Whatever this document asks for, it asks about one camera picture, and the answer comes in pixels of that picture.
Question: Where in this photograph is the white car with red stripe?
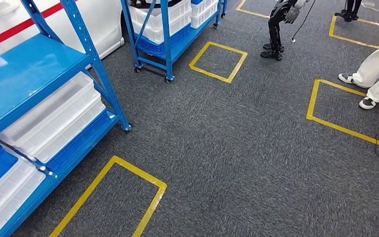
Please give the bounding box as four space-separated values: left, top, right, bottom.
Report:
0 0 125 66

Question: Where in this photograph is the small white plastic crate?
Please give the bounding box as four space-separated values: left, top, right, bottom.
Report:
189 0 219 30

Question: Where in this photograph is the blue wheeled shelf rack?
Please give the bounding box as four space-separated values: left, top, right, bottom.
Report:
120 0 228 83

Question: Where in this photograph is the hanging black robot cable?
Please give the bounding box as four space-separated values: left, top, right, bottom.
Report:
291 0 317 43

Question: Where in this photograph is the black steering wheel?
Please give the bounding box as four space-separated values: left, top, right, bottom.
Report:
129 0 184 9

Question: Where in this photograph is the yellow floor tape square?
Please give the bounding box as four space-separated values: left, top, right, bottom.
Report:
188 41 248 84
328 14 379 50
306 79 379 149
235 0 272 19

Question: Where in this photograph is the blue metal shelf rack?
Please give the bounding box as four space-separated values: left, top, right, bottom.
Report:
0 0 132 237

